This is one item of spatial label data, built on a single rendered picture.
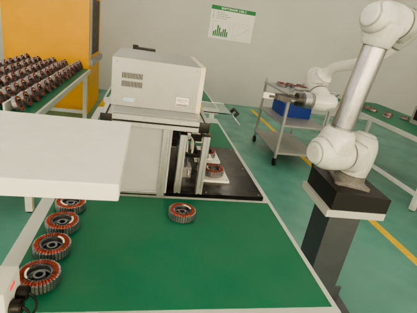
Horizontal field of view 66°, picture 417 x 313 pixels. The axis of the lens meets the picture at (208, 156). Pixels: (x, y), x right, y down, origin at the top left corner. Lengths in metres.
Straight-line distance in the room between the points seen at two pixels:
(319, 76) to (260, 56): 5.25
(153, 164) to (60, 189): 0.84
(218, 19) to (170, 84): 5.55
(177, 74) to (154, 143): 0.31
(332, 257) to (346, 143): 0.71
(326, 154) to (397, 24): 0.59
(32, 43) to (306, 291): 4.74
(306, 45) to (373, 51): 6.01
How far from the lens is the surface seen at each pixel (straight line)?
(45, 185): 0.62
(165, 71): 1.42
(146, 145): 1.38
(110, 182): 0.60
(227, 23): 6.97
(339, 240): 1.95
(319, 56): 7.71
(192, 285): 1.06
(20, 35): 5.27
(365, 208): 1.81
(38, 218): 1.35
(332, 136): 1.58
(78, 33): 5.07
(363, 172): 1.80
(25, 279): 1.05
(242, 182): 1.69
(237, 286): 1.09
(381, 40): 1.56
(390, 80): 8.79
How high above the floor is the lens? 1.48
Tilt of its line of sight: 22 degrees down
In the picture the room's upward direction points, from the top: 9 degrees clockwise
